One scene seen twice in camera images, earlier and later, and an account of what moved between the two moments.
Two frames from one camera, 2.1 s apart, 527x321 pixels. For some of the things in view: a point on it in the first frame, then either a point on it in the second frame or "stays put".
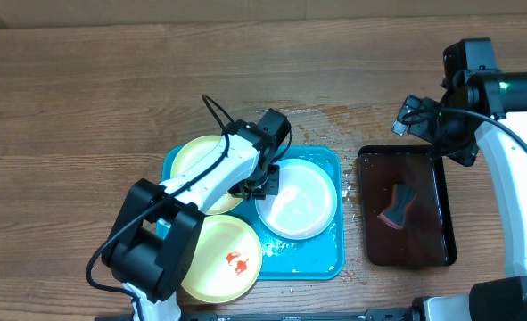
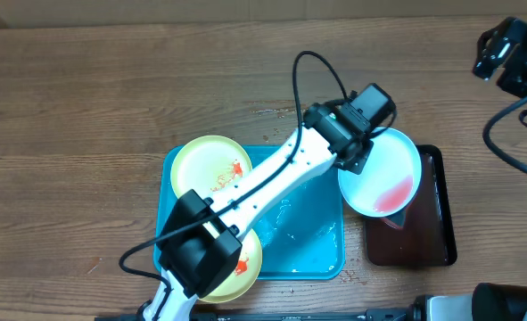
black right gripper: (465, 150) to (525, 45)
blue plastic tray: (318, 258) stays put
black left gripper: (272, 186) to (358, 162)
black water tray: (427, 237) stays put
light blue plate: (305, 204) to (390, 179)
